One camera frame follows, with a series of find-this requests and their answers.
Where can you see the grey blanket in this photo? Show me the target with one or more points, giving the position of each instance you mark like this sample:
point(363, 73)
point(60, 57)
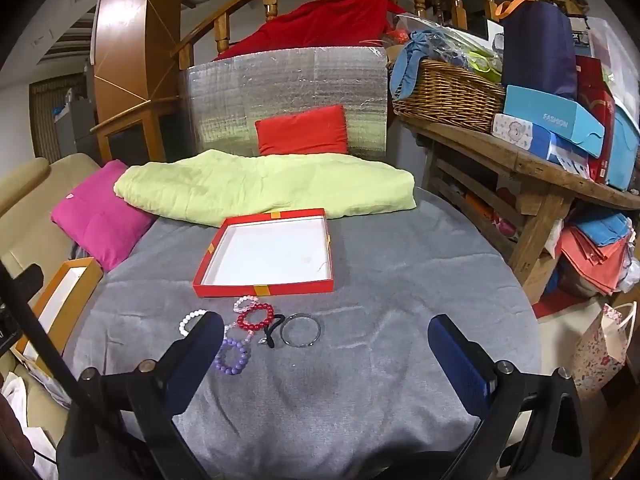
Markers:
point(370, 390)

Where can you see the wooden cabinet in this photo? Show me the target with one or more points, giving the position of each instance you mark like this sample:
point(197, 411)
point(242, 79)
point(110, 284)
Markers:
point(135, 73)

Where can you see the small red pillow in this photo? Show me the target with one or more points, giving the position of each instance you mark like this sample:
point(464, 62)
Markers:
point(318, 131)

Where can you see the silver foil insulation panel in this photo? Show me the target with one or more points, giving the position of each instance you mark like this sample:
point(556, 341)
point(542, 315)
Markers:
point(222, 100)

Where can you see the floral paper gift bag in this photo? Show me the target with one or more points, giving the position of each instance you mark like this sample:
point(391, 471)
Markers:
point(601, 352)

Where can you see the red shallow gift box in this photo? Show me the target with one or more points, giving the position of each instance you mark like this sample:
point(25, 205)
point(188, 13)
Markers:
point(265, 255)

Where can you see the white patterned box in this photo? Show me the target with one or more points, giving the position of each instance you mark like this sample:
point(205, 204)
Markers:
point(522, 134)

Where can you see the wooden bench table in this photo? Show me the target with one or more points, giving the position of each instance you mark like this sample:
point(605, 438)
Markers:
point(512, 197)

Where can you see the black hair clip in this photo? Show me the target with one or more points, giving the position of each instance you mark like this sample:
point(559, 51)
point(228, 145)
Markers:
point(268, 338)

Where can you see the orange box lid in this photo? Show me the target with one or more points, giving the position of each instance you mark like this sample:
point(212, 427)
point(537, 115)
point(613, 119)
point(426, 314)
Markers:
point(64, 293)

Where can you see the blue cloth in basket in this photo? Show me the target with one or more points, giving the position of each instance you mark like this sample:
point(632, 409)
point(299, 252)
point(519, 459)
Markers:
point(427, 44)

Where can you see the navy fabric bag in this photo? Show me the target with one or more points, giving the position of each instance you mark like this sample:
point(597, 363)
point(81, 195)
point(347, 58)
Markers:
point(538, 47)

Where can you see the wicker basket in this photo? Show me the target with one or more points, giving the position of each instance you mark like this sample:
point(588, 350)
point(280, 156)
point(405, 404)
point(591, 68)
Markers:
point(452, 96)

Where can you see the beige sofa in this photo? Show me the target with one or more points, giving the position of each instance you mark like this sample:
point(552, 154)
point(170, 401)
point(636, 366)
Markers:
point(28, 195)

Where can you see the magenta cushion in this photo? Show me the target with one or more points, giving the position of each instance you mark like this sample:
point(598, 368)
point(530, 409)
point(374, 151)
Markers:
point(100, 222)

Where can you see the light green folded quilt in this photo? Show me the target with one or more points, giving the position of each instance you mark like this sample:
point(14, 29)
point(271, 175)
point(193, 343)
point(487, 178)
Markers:
point(213, 186)

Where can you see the stack of folded cloths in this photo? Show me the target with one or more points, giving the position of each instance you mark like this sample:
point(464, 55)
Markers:
point(599, 245)

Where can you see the silver bangle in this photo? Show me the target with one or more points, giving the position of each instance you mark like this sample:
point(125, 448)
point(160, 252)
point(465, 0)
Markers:
point(300, 331)

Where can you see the large red cloth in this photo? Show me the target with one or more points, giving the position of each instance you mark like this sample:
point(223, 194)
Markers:
point(320, 24)

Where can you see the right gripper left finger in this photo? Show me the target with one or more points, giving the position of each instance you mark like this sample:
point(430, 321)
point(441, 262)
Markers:
point(156, 397)

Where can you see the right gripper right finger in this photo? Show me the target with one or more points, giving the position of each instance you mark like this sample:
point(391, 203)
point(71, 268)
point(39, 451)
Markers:
point(491, 391)

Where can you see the blue shoe box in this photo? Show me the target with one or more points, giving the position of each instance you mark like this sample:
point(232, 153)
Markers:
point(564, 117)

